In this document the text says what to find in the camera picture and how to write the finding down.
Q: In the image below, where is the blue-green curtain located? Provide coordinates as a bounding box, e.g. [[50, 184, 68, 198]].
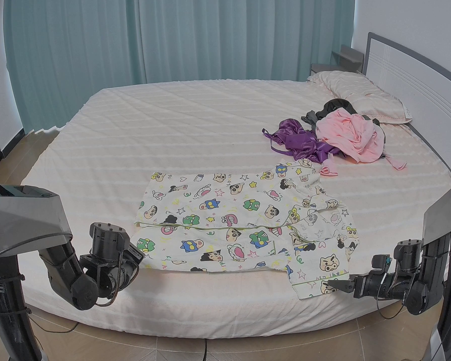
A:
[[4, 0, 356, 132]]

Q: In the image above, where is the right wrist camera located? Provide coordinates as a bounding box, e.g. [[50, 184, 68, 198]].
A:
[[372, 254, 392, 276]]

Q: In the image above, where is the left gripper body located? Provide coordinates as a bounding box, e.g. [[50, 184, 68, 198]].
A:
[[109, 239, 146, 291]]

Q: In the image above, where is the white printed pyjama top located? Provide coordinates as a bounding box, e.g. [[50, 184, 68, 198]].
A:
[[135, 159, 361, 301]]

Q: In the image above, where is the pink garment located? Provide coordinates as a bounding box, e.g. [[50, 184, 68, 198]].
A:
[[316, 109, 407, 176]]

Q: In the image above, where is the black garment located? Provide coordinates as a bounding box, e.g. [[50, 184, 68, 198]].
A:
[[316, 98, 388, 146]]

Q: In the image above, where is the grey bedside table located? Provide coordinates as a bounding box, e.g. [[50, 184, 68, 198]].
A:
[[310, 45, 364, 75]]

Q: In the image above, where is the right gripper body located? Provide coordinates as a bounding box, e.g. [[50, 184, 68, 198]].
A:
[[353, 272, 394, 300]]

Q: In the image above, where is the bed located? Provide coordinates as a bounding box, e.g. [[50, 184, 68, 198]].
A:
[[0, 32, 451, 339]]

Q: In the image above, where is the cream pillow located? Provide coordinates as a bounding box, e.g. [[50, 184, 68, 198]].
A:
[[307, 70, 414, 125]]

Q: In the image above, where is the purple garment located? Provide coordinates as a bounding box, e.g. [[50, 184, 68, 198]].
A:
[[262, 119, 341, 164]]

